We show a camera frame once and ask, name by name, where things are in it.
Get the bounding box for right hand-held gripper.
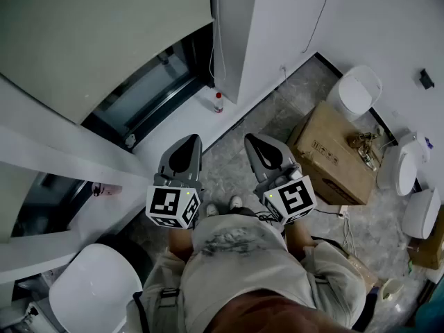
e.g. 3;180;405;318
244;133;318;226

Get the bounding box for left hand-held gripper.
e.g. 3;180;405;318
145;133;205;230

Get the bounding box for white bead pull chain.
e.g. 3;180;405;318
209;0;227;89

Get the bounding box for white roller blind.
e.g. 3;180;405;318
0;0;216;125

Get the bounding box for person's right forearm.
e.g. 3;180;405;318
284;219;318;266

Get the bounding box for person's left forearm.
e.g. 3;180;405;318
167;225;195;263

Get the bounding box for white window sill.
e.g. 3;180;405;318
131;85;251;176

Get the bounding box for large brown cardboard box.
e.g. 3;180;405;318
286;101;382;206

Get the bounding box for bronze faucet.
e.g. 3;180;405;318
348;132;379;171

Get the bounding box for person's beige printed shirt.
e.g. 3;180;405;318
126;215;368;333

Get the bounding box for white toilet with round lid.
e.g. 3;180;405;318
327;65;383;123

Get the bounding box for white toilet lids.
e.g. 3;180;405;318
376;132;432;197

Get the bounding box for brown wrapped package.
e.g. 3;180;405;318
341;253;379;287

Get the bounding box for white plastic seat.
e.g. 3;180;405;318
48;243;144;333

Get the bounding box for person's face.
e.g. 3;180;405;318
207;288;367;333

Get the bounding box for plain white toilet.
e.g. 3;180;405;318
402;187;441;241

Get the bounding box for cream plastic part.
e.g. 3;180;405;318
379;278;405;303

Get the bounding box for small brown cardboard box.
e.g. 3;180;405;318
407;206;444;270

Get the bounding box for blue disposable head cover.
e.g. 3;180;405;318
414;291;444;333

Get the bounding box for dark window frame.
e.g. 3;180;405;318
81;22;216;152
10;171;96;239

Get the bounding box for grey strap with black buckle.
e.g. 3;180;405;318
155;287;183;333

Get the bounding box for thin white wall cable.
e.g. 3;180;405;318
301;0;336;54

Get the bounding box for black shoulder strap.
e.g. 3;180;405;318
133;291;150;333

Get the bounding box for black wall fixture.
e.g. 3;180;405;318
418;68;435;89

